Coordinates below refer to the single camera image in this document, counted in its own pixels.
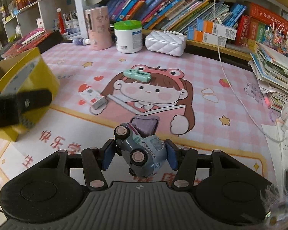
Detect mint green stapler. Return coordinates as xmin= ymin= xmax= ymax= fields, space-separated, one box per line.
xmin=123 ymin=68 xmax=152 ymax=82

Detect row of blue colourful books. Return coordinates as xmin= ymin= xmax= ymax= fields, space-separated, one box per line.
xmin=107 ymin=0 xmax=233 ymax=30

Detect red boxed book set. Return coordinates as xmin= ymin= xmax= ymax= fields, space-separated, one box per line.
xmin=235 ymin=2 xmax=288 ymax=49

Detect yellow tape roll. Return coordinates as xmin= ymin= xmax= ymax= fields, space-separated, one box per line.
xmin=0 ymin=53 xmax=61 ymax=128

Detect grey fluffy object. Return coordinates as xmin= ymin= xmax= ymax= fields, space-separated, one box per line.
xmin=259 ymin=183 xmax=288 ymax=223

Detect wooden bookshelf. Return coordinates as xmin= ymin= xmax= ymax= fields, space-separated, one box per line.
xmin=72 ymin=0 xmax=288 ymax=61

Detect red printed packets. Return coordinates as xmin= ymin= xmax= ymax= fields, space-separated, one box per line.
xmin=1 ymin=27 xmax=52 ymax=58

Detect orange blue white carton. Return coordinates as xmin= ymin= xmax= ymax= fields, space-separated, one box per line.
xmin=197 ymin=19 xmax=237 ymax=40
xmin=188 ymin=27 xmax=227 ymax=47

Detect stack of papers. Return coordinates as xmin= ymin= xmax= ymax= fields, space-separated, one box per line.
xmin=248 ymin=41 xmax=288 ymax=111

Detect grey toy truck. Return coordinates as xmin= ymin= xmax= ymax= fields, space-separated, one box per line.
xmin=114 ymin=116 xmax=168 ymax=178

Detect white power adapter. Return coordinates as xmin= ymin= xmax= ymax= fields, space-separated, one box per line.
xmin=80 ymin=89 xmax=106 ymax=109

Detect white quilted bag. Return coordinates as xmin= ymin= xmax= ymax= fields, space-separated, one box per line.
xmin=145 ymin=30 xmax=188 ymax=57

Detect colourful hair ornament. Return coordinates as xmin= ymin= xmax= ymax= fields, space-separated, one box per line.
xmin=263 ymin=23 xmax=288 ymax=58

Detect white charging cable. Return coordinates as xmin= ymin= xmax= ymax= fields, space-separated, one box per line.
xmin=212 ymin=0 xmax=288 ymax=143

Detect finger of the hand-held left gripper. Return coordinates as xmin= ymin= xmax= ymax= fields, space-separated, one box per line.
xmin=0 ymin=89 xmax=53 ymax=130

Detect pink humidifier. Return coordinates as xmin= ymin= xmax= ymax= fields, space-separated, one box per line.
xmin=84 ymin=6 xmax=113 ymax=51

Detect red tall pen toy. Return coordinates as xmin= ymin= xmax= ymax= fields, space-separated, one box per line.
xmin=56 ymin=8 xmax=66 ymax=34

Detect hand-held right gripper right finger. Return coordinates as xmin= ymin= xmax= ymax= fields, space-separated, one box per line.
xmin=165 ymin=139 xmax=249 ymax=190

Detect yellow cardboard box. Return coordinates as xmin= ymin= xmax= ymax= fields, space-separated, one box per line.
xmin=0 ymin=47 xmax=42 ymax=142

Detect white printed paper sheet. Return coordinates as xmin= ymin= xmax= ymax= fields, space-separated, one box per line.
xmin=262 ymin=123 xmax=288 ymax=170

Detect white shelf unit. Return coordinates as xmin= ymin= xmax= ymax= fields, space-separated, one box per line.
xmin=2 ymin=0 xmax=87 ymax=39

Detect white envelope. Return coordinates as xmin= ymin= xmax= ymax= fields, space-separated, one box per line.
xmin=22 ymin=30 xmax=47 ymax=44

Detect small purple white bottle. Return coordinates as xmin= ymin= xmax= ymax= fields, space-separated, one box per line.
xmin=72 ymin=38 xmax=90 ymax=46

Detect white jar green lid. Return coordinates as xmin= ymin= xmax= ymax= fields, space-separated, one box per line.
xmin=113 ymin=20 xmax=143 ymax=54

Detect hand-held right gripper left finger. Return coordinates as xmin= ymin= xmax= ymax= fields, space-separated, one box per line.
xmin=32 ymin=138 xmax=117 ymax=189

